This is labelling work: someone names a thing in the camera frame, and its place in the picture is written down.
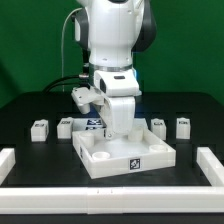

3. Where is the black camera on stand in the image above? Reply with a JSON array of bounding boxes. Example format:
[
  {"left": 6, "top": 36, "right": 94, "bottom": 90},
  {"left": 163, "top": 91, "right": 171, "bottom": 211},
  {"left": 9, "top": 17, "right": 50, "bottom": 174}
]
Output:
[{"left": 82, "top": 49, "right": 89, "bottom": 78}]

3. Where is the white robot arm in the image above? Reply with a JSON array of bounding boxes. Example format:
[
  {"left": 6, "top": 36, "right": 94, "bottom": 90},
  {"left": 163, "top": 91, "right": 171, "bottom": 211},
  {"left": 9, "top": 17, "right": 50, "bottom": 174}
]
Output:
[{"left": 72, "top": 0, "right": 156, "bottom": 139}]

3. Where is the white cable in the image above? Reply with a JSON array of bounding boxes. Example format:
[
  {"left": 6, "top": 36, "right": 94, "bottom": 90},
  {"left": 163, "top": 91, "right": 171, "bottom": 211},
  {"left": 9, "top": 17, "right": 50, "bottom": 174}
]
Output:
[{"left": 60, "top": 7, "right": 84, "bottom": 93}]

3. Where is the white marker base plate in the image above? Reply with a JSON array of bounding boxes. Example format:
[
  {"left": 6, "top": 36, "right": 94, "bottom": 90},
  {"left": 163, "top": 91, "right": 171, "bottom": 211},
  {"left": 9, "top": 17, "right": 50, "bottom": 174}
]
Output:
[{"left": 71, "top": 118, "right": 148, "bottom": 132}]

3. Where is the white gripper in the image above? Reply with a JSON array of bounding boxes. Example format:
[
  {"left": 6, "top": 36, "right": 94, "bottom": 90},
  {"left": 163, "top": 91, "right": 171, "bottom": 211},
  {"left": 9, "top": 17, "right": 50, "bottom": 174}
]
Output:
[{"left": 71, "top": 87, "right": 135, "bottom": 140}]

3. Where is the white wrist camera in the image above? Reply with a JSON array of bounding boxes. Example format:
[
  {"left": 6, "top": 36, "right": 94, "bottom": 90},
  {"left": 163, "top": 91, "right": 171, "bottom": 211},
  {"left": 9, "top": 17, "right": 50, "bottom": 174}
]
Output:
[{"left": 93, "top": 69, "right": 139, "bottom": 97}]

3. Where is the white square tabletop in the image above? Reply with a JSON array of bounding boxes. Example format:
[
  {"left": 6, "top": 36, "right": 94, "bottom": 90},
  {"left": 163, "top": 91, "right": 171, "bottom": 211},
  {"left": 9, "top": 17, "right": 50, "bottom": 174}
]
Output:
[{"left": 72, "top": 126, "right": 176, "bottom": 179}]

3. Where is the white U-shaped obstacle fence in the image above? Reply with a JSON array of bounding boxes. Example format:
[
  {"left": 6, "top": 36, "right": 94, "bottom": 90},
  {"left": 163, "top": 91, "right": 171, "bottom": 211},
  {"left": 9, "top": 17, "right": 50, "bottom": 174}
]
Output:
[{"left": 0, "top": 147, "right": 224, "bottom": 214}]

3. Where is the black cable bundle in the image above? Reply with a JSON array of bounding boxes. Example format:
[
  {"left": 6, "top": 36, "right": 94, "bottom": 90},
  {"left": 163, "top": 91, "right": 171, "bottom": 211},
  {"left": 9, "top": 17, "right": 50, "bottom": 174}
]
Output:
[{"left": 42, "top": 75, "right": 92, "bottom": 94}]

